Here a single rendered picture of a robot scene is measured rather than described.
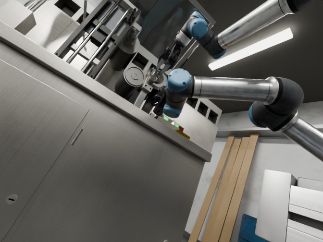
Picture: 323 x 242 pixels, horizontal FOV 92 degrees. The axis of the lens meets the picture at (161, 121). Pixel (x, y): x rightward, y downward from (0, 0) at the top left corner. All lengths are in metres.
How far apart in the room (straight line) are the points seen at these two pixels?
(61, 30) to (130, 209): 1.19
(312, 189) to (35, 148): 0.57
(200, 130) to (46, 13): 1.47
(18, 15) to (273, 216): 1.14
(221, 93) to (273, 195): 0.36
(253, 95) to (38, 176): 0.68
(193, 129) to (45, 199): 1.22
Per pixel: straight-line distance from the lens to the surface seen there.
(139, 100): 0.85
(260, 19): 0.77
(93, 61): 0.78
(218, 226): 3.11
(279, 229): 0.27
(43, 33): 1.36
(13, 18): 1.09
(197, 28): 0.81
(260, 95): 0.61
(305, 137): 0.79
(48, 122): 0.55
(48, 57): 0.58
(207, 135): 1.62
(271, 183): 0.28
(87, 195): 0.56
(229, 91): 0.56
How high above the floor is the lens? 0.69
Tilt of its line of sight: 21 degrees up
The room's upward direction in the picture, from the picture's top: 24 degrees clockwise
